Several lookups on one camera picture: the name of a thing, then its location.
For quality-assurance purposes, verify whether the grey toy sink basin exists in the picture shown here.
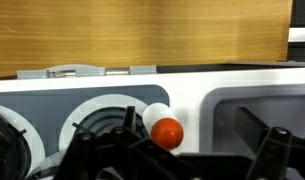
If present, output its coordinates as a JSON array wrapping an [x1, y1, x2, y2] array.
[[199, 84, 305, 161]]

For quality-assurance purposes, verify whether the toy kitchen playset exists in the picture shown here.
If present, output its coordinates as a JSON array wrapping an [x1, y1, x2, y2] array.
[[0, 61, 305, 180]]

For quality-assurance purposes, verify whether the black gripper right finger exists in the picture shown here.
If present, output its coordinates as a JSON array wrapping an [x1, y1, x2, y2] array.
[[234, 106, 305, 180]]

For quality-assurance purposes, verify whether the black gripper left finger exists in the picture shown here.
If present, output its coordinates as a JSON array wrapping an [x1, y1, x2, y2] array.
[[53, 105, 200, 180]]

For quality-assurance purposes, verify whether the white and red shaker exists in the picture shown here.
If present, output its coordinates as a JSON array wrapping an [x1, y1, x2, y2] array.
[[142, 102, 185, 152]]

